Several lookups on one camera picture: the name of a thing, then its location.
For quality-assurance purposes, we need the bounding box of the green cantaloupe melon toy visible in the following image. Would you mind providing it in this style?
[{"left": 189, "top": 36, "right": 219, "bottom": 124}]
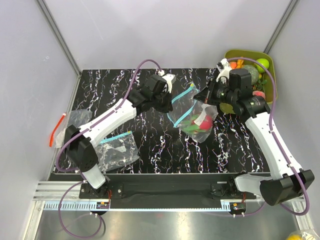
[{"left": 242, "top": 65, "right": 259, "bottom": 85}]

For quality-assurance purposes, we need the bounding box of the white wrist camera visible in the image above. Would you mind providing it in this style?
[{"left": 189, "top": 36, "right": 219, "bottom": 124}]
[
  {"left": 158, "top": 70, "right": 177, "bottom": 93},
  {"left": 216, "top": 58, "right": 232, "bottom": 85}
]

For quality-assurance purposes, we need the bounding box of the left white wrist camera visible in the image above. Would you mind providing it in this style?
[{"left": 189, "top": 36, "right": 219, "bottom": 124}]
[{"left": 158, "top": 70, "right": 177, "bottom": 93}]

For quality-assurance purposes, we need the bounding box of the clear bag orange zipper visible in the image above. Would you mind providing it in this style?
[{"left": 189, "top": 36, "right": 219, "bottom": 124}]
[{"left": 48, "top": 109, "right": 93, "bottom": 149}]

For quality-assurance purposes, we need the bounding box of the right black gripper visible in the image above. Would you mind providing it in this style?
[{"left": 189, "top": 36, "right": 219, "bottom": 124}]
[{"left": 193, "top": 77, "right": 237, "bottom": 106}]

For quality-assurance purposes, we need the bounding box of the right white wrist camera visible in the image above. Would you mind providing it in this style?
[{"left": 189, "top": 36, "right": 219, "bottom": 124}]
[{"left": 216, "top": 58, "right": 232, "bottom": 85}]

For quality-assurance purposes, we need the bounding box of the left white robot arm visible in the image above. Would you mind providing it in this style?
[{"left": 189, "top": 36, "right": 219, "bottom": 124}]
[{"left": 61, "top": 73, "right": 176, "bottom": 198}]

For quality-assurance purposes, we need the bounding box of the black marbled table mat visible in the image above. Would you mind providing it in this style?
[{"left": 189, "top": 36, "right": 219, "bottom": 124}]
[{"left": 72, "top": 69, "right": 269, "bottom": 174}]

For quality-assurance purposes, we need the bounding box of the olive green plastic bin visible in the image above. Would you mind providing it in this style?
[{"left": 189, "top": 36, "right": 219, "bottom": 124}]
[{"left": 225, "top": 49, "right": 276, "bottom": 105}]

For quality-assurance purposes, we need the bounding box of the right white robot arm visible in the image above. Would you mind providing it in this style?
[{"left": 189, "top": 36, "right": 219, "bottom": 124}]
[{"left": 194, "top": 81, "right": 315, "bottom": 206}]

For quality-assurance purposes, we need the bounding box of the red dragon fruit toy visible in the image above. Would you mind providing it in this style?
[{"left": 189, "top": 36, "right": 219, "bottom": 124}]
[{"left": 182, "top": 114, "right": 213, "bottom": 134}]

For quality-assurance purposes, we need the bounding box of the yellow lemon toy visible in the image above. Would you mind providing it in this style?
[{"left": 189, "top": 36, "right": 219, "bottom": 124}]
[{"left": 286, "top": 233, "right": 303, "bottom": 240}]

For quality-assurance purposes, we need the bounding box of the clear bag teal zipper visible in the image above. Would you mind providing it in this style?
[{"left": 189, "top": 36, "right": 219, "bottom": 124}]
[{"left": 167, "top": 83, "right": 218, "bottom": 143}]

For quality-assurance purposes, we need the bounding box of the peach toy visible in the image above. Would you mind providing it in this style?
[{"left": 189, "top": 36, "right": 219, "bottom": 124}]
[{"left": 252, "top": 90, "right": 266, "bottom": 100}]

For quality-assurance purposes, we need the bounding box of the clear bag on stack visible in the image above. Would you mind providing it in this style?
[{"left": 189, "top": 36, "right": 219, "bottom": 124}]
[{"left": 94, "top": 131, "right": 140, "bottom": 173}]

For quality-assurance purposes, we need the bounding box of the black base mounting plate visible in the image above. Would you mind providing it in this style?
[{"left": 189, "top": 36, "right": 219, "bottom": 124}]
[{"left": 79, "top": 173, "right": 255, "bottom": 200}]

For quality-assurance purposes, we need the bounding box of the green apple toy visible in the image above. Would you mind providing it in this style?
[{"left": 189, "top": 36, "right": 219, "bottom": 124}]
[{"left": 256, "top": 58, "right": 270, "bottom": 73}]

